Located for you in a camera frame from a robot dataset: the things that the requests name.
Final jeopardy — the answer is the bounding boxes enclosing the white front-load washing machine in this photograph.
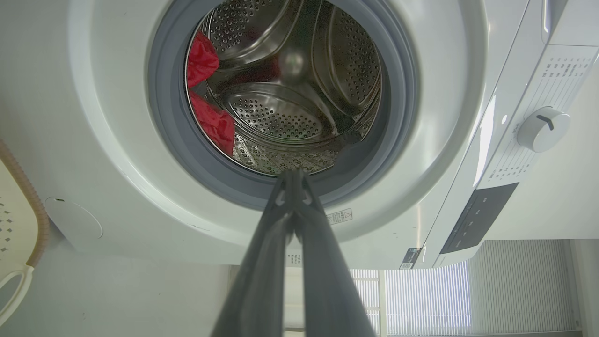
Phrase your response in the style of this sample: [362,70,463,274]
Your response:
[0,0,599,270]

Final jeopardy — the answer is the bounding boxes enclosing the grey rubber door gasket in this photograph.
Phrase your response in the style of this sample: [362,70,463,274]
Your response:
[147,0,420,211]

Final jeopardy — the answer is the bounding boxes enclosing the white detergent drawer front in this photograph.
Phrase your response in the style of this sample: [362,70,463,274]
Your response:
[541,0,599,46]

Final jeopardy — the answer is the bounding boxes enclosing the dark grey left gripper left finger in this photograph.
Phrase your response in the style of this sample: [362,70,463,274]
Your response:
[211,170,295,337]

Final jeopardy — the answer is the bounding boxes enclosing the cream perforated laundry basket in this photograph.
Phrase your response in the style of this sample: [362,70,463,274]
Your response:
[0,139,50,328]

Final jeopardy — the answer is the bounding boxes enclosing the warning sticker with triangle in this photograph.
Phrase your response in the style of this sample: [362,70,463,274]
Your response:
[326,208,353,226]

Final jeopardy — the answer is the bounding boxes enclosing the round white filter cover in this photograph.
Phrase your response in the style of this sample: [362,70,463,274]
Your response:
[44,197,104,241]

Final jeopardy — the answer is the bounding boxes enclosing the stainless steel washing machine drum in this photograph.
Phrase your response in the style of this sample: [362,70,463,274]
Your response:
[185,0,382,176]

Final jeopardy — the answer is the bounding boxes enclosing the red cloth garment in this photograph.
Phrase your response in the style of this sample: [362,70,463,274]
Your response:
[186,30,235,157]

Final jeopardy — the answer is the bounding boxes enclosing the white round program knob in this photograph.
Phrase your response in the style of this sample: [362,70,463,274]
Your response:
[517,107,571,153]

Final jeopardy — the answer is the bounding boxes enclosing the black washer display panel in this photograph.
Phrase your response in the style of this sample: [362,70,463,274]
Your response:
[439,183,519,255]

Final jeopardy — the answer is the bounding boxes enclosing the dark corner label sticker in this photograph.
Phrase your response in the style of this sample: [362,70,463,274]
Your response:
[400,248,423,270]

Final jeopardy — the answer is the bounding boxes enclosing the white window blinds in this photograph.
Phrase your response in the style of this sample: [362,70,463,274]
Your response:
[350,240,582,337]

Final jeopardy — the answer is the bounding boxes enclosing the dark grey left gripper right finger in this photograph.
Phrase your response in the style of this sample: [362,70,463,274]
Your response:
[293,170,376,337]

